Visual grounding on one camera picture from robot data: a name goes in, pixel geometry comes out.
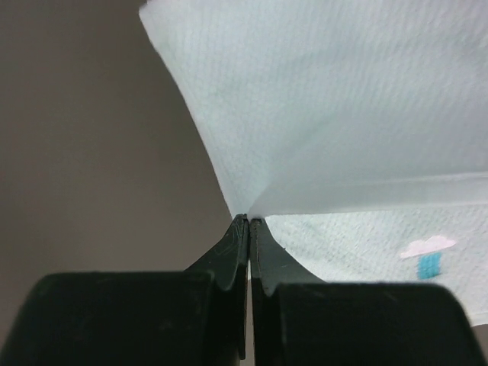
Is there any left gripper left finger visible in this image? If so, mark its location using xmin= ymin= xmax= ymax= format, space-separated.
xmin=1 ymin=215 xmax=249 ymax=365

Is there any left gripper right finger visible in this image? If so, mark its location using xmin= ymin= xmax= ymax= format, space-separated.
xmin=249 ymin=220 xmax=486 ymax=365

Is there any light mint towel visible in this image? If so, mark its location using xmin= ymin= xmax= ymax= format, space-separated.
xmin=140 ymin=1 xmax=487 ymax=326

